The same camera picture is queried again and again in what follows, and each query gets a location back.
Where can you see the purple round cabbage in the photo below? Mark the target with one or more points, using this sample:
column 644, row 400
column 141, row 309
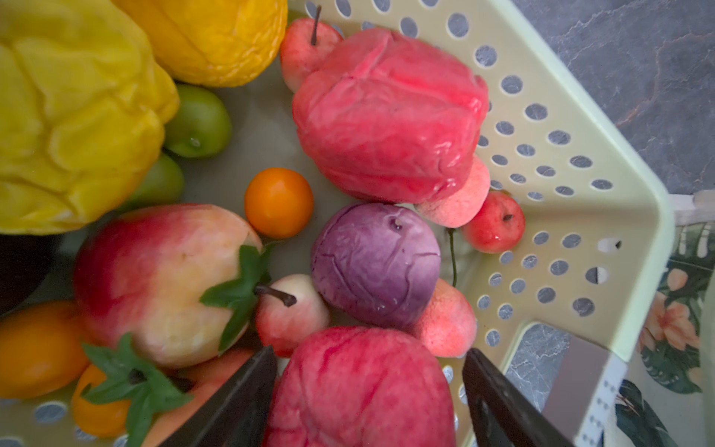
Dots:
column 378, row 263

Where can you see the small orange tangerine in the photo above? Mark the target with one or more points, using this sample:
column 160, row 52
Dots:
column 279, row 203

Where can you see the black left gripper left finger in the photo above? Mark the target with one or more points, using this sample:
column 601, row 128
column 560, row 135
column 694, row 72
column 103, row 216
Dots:
column 236, row 414

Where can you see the small red cherry apple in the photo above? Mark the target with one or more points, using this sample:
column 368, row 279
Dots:
column 498, row 226

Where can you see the pink dragon fruit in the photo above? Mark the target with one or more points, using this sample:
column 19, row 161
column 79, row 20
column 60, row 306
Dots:
column 359, row 386

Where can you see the cream canvas grocery bag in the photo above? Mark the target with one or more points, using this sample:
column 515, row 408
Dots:
column 667, row 397

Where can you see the yellow bell pepper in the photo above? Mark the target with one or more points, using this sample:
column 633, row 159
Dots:
column 84, row 107

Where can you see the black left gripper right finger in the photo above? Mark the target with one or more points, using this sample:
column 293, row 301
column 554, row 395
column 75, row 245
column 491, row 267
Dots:
column 500, row 414

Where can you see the pink peach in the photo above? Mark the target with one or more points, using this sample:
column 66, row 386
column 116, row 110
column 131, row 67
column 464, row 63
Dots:
column 461, row 207

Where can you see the green plastic fruit basket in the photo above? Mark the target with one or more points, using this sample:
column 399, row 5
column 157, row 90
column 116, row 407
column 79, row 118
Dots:
column 598, row 219

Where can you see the green grape cluster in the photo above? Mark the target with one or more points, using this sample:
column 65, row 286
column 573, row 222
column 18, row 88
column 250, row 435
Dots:
column 202, row 128

